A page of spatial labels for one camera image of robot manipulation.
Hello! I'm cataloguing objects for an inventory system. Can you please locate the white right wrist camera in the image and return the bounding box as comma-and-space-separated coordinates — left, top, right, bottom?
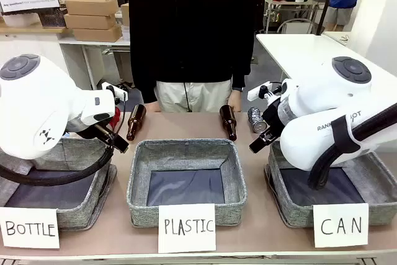
247, 81, 282, 102

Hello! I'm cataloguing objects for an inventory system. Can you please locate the person's right forearm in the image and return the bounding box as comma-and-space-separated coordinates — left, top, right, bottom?
130, 50, 158, 104

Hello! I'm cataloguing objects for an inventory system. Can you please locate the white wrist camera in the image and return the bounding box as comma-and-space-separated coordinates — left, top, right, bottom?
247, 81, 282, 102
101, 81, 129, 102

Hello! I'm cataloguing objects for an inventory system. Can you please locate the flat cardboard box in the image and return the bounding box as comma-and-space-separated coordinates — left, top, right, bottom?
73, 25, 123, 43
63, 13, 117, 30

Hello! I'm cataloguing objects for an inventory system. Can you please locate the person in black jacket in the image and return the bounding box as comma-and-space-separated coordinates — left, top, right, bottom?
127, 0, 256, 113

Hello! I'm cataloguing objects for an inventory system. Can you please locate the white tub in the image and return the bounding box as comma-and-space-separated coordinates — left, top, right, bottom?
2, 12, 43, 29

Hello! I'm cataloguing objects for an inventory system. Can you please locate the small cardboard box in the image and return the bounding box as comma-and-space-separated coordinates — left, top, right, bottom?
120, 2, 130, 27

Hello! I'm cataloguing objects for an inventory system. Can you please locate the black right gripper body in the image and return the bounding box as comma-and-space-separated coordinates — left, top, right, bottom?
262, 100, 285, 138

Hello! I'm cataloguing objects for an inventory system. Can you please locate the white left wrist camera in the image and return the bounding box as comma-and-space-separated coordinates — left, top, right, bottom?
101, 81, 129, 102

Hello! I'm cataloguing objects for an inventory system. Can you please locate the grey metal chair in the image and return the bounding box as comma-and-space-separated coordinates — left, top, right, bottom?
276, 18, 313, 35

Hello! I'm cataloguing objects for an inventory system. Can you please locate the dark woven basket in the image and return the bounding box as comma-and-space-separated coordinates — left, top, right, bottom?
38, 7, 68, 29

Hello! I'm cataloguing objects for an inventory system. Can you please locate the large white table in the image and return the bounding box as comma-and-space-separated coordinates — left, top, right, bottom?
255, 32, 397, 117

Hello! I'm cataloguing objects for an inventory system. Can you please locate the white side table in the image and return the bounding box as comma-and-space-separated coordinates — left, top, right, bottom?
58, 35, 132, 91

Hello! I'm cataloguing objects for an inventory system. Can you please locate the person's left hand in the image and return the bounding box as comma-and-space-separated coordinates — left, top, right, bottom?
227, 89, 243, 113

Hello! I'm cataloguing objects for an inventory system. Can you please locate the open cardboard box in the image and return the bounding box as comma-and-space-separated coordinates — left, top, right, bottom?
64, 0, 120, 16

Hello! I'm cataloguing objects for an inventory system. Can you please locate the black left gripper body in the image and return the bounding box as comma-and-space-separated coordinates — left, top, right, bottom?
76, 121, 114, 145

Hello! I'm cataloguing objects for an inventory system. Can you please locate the cluttered background workbench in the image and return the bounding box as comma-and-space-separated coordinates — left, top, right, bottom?
264, 0, 324, 34

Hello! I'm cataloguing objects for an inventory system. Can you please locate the crushed silver can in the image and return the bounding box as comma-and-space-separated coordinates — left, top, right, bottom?
247, 106, 268, 134

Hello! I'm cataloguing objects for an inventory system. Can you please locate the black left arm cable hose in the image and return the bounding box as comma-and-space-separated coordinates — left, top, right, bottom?
0, 145, 114, 187

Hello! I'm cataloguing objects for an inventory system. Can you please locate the white BOTTLE paper label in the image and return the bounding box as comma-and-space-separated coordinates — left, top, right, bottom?
0, 206, 60, 249

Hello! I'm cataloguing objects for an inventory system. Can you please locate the grey fabric basket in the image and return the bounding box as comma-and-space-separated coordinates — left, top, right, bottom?
126, 138, 248, 228
264, 140, 397, 228
0, 137, 118, 231

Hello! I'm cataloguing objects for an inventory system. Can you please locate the brown glass bottle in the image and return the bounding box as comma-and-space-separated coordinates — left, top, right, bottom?
219, 104, 238, 141
125, 104, 147, 141

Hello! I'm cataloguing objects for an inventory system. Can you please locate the white CAN paper label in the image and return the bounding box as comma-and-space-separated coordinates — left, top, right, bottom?
312, 202, 369, 249

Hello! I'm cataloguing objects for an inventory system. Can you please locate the person's left forearm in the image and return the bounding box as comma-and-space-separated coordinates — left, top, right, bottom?
231, 41, 254, 89

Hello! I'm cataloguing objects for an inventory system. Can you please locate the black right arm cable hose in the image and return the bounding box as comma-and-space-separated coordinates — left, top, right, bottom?
308, 102, 397, 191

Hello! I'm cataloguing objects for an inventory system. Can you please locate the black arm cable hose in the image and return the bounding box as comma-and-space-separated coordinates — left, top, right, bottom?
308, 102, 397, 191
0, 145, 114, 187

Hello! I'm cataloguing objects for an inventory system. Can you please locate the white PLASTIC paper label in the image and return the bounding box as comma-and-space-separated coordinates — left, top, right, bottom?
158, 203, 216, 254

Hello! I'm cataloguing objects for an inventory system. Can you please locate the wooden shelf board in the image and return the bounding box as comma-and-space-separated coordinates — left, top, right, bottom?
0, 24, 74, 35

